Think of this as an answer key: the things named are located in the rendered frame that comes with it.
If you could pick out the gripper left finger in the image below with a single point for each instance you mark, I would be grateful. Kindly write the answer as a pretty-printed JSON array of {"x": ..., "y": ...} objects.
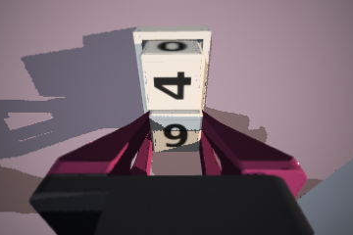
[{"x": 112, "y": 153}]

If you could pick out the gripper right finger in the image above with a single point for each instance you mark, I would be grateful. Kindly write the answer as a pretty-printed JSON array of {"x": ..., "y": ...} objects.
[{"x": 241, "y": 154}]

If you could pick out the cream number cube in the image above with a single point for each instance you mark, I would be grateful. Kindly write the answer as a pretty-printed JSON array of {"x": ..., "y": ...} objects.
[
  {"x": 176, "y": 131},
  {"x": 172, "y": 74}
]

